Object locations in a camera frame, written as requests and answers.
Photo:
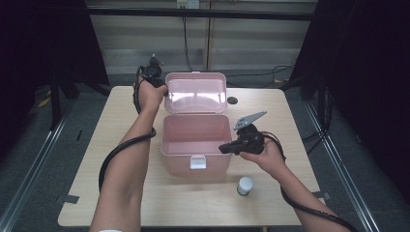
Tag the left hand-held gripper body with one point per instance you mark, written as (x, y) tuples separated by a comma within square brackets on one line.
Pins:
[(151, 73)]

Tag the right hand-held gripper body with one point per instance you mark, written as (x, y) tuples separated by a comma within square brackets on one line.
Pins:
[(251, 140)]

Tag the pink storage box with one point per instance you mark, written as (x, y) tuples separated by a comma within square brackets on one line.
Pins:
[(195, 145)]

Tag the white bottle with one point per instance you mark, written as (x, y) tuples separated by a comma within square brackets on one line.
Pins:
[(245, 185)]

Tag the person's left hand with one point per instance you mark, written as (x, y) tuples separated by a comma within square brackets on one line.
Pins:
[(148, 96)]

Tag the person's right hand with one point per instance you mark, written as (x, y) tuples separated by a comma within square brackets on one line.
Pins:
[(267, 159)]

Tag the black table grommet hole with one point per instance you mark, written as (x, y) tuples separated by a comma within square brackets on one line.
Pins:
[(232, 100)]

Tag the grey tape piece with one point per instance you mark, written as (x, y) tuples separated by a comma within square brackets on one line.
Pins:
[(69, 198), (322, 195)]

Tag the black metal stand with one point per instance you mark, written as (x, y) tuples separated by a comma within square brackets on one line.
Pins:
[(54, 103)]

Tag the yellow floor tape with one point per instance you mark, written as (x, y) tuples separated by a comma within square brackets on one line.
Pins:
[(43, 102)]

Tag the black curtain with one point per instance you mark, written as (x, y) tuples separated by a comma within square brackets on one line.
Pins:
[(38, 48), (370, 80)]

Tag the black horizontal frame bar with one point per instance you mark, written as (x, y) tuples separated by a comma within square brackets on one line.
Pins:
[(199, 14)]

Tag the white wall outlet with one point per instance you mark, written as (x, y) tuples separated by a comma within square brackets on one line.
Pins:
[(188, 4)]

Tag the metal floor rail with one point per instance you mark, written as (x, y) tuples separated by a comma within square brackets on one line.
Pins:
[(341, 167), (35, 167)]

